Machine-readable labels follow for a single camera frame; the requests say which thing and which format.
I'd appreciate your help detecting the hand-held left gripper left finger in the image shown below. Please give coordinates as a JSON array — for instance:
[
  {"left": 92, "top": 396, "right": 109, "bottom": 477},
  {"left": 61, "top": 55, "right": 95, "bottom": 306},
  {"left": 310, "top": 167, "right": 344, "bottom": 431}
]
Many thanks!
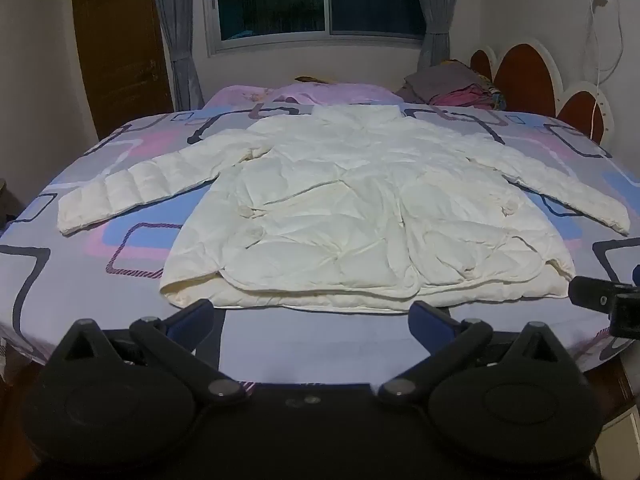
[{"left": 50, "top": 299, "right": 248, "bottom": 403}]

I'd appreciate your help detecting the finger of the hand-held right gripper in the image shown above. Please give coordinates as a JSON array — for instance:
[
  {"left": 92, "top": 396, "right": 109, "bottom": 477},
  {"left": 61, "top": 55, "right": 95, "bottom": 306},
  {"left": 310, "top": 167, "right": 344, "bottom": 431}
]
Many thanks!
[{"left": 569, "top": 275, "right": 638, "bottom": 312}]

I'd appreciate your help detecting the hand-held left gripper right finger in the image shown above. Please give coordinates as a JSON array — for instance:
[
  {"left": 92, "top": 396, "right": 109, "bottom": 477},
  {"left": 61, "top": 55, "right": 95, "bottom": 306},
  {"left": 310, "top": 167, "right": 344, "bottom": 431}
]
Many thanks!
[{"left": 377, "top": 301, "right": 576, "bottom": 406}]

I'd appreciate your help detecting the white puffer jacket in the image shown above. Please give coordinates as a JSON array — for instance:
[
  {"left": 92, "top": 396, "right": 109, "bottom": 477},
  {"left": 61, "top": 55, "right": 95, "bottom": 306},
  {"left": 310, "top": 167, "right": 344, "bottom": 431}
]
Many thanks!
[{"left": 56, "top": 103, "right": 631, "bottom": 313}]

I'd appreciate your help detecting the stack of folded clothes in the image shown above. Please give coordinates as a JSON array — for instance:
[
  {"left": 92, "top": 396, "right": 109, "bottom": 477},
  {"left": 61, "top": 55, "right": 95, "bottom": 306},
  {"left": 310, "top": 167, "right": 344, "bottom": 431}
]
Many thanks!
[{"left": 395, "top": 59, "right": 507, "bottom": 110}]

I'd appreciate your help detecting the bed with patterned sheet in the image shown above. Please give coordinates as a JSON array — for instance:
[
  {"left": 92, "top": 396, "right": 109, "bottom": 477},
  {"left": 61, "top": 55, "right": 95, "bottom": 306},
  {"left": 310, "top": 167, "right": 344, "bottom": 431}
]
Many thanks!
[{"left": 0, "top": 97, "right": 640, "bottom": 386}]

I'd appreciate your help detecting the red and white headboard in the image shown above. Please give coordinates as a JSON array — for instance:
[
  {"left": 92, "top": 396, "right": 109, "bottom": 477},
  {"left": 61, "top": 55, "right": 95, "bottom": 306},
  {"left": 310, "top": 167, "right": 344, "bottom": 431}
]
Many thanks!
[{"left": 470, "top": 37, "right": 615, "bottom": 145}]

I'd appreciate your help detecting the pink blanket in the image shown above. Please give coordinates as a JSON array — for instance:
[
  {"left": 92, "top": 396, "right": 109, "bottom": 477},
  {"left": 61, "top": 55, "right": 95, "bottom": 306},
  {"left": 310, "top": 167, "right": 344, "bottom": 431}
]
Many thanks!
[{"left": 205, "top": 82, "right": 406, "bottom": 110}]

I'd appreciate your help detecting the brown wooden door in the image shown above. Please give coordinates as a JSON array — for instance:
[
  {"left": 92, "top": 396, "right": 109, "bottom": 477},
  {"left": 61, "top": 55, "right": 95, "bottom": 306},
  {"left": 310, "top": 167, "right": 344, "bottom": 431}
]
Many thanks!
[{"left": 71, "top": 0, "right": 174, "bottom": 140}]

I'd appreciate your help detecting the grey curtain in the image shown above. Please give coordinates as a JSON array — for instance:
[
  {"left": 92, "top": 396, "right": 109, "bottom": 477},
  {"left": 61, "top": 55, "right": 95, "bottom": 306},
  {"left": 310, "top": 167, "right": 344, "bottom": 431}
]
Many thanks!
[
  {"left": 409, "top": 0, "right": 468, "bottom": 72},
  {"left": 149, "top": 0, "right": 206, "bottom": 111}
]

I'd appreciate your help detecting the window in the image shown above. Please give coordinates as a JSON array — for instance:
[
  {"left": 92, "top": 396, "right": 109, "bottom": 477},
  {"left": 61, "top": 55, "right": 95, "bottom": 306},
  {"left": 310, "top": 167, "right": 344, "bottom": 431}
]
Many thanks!
[{"left": 202, "top": 0, "right": 431, "bottom": 57}]

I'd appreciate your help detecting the white cable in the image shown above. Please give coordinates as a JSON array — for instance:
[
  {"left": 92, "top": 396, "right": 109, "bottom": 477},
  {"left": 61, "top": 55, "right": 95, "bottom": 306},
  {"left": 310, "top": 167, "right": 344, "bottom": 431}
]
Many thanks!
[{"left": 582, "top": 0, "right": 626, "bottom": 143}]

